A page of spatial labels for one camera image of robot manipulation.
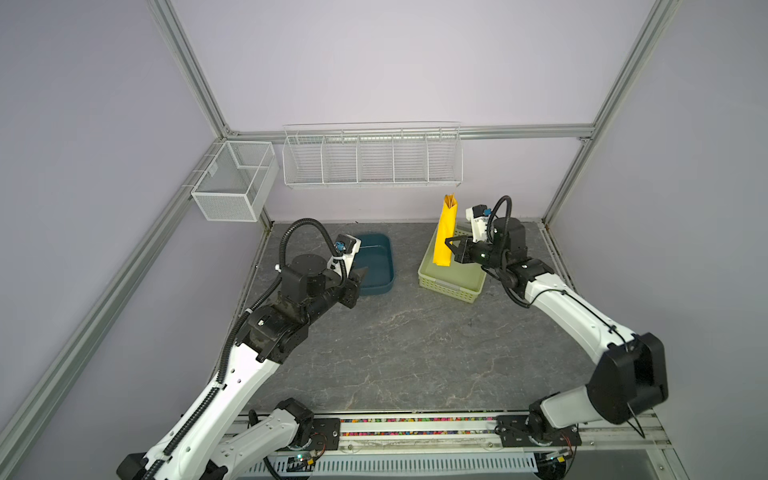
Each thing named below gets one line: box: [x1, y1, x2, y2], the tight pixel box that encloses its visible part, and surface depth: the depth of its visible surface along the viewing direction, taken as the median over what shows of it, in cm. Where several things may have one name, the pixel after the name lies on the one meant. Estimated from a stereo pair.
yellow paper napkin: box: [433, 196, 458, 264], surface depth 82 cm
